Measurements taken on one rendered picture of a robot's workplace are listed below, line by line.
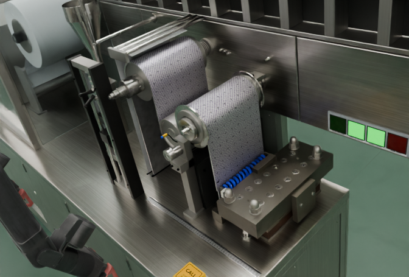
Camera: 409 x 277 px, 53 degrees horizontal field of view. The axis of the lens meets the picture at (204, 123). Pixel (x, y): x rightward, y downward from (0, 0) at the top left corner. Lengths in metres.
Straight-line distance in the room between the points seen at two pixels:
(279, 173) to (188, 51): 0.51
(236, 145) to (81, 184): 0.72
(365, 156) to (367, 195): 0.40
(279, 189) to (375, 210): 1.49
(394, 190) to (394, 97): 1.75
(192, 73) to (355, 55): 0.55
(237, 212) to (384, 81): 0.55
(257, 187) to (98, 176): 0.73
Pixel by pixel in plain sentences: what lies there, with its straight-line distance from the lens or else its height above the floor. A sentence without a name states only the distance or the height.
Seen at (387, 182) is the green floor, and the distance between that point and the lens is 2.95.
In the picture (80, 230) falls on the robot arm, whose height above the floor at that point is 1.25.
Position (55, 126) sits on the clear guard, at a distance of 2.14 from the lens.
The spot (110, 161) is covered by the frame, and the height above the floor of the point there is 1.01.
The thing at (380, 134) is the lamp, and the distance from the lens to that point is 1.26.
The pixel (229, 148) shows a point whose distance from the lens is 1.32.
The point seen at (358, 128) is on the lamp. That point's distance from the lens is 1.28.
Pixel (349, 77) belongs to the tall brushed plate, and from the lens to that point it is 1.23.
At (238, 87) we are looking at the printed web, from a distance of 1.31.
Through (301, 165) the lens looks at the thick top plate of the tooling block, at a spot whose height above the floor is 1.03.
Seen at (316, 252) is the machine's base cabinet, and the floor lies 0.76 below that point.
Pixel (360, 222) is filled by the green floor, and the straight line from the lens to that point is 2.67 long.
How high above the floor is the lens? 1.91
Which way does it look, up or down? 32 degrees down
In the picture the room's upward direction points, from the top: 11 degrees counter-clockwise
